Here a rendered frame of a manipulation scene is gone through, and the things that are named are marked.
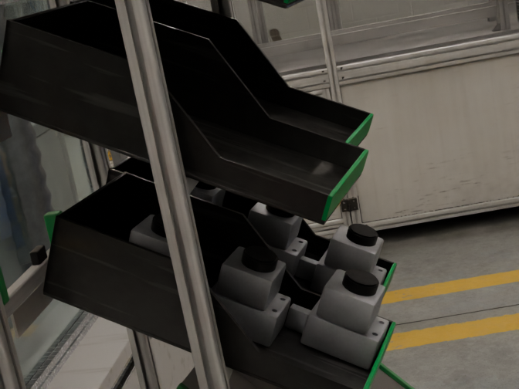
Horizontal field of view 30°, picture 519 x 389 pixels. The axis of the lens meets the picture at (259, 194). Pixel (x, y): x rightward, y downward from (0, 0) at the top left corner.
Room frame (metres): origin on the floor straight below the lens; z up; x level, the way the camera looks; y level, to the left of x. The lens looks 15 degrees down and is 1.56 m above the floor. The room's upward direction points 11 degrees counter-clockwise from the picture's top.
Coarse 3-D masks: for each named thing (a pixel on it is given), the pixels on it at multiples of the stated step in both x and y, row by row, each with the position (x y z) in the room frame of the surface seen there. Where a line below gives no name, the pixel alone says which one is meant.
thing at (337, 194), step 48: (48, 48) 0.75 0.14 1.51; (96, 48) 0.74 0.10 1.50; (192, 48) 0.85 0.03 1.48; (0, 96) 0.77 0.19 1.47; (48, 96) 0.75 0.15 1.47; (96, 96) 0.74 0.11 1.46; (192, 96) 0.85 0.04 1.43; (240, 96) 0.83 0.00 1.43; (96, 144) 0.74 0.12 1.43; (144, 144) 0.73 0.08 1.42; (192, 144) 0.71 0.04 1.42; (240, 144) 0.80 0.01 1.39; (288, 144) 0.82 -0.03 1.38; (336, 144) 0.81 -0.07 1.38; (240, 192) 0.70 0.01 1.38; (288, 192) 0.69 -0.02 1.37; (336, 192) 0.69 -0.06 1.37
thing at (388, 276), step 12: (120, 168) 0.93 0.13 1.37; (132, 168) 0.96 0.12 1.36; (144, 168) 0.99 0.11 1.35; (108, 180) 0.91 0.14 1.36; (228, 192) 1.00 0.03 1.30; (228, 204) 1.01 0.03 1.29; (240, 204) 1.00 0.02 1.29; (252, 204) 1.00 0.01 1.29; (300, 228) 0.98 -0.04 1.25; (312, 240) 0.97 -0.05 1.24; (324, 240) 0.97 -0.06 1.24; (312, 252) 0.98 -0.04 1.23; (384, 264) 0.95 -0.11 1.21; (396, 264) 0.95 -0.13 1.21
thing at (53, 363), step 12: (0, 0) 1.80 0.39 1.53; (12, 0) 1.86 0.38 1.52; (84, 312) 1.86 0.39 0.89; (84, 324) 1.82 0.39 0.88; (72, 336) 1.75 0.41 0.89; (84, 336) 1.81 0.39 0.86; (60, 348) 1.69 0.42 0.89; (72, 348) 1.74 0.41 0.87; (48, 360) 1.64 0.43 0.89; (60, 360) 1.68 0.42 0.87; (36, 372) 1.61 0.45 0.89; (48, 372) 1.61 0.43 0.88; (36, 384) 1.56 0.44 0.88; (48, 384) 1.60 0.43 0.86
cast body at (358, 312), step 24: (336, 288) 0.76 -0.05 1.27; (360, 288) 0.75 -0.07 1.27; (384, 288) 0.78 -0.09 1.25; (288, 312) 0.79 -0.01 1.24; (312, 312) 0.77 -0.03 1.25; (336, 312) 0.75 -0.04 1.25; (360, 312) 0.75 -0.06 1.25; (312, 336) 0.76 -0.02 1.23; (336, 336) 0.75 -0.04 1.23; (360, 336) 0.75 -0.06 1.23; (384, 336) 0.77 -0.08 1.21; (360, 360) 0.75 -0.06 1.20
